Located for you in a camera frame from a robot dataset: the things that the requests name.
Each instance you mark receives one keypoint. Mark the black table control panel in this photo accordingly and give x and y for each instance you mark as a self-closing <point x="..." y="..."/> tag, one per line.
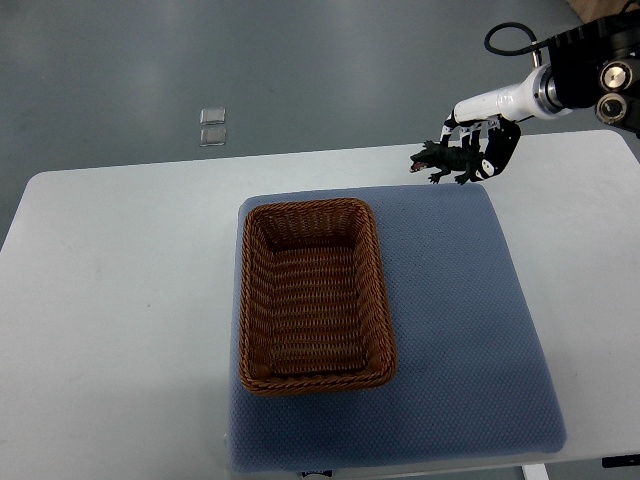
<point x="620" y="461"/>

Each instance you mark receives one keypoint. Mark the brown wicker basket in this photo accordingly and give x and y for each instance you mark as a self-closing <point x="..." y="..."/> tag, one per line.
<point x="313" y="309"/>

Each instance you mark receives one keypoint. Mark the upper silver floor plate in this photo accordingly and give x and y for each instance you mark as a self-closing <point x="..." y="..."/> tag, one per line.
<point x="212" y="116"/>

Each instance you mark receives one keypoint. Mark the wooden box corner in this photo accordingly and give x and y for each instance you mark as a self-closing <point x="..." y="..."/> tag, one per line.
<point x="606" y="14"/>

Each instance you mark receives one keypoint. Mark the dark toy crocodile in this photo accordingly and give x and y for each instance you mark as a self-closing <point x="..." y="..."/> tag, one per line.
<point x="446" y="159"/>

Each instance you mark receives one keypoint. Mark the white table leg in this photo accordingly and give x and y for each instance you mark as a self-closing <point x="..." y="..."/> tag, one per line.
<point x="535" y="472"/>

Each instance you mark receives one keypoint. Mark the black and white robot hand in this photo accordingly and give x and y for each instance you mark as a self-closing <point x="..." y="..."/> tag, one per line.
<point x="500" y="111"/>

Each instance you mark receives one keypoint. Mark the lower silver floor plate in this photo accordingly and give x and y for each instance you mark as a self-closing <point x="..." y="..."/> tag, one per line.
<point x="213" y="136"/>

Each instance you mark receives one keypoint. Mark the silver floor plate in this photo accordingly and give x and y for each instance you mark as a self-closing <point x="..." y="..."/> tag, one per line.
<point x="213" y="136"/>
<point x="212" y="116"/>

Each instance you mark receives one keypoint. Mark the blue-grey fabric mat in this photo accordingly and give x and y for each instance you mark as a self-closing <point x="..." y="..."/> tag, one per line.
<point x="472" y="380"/>

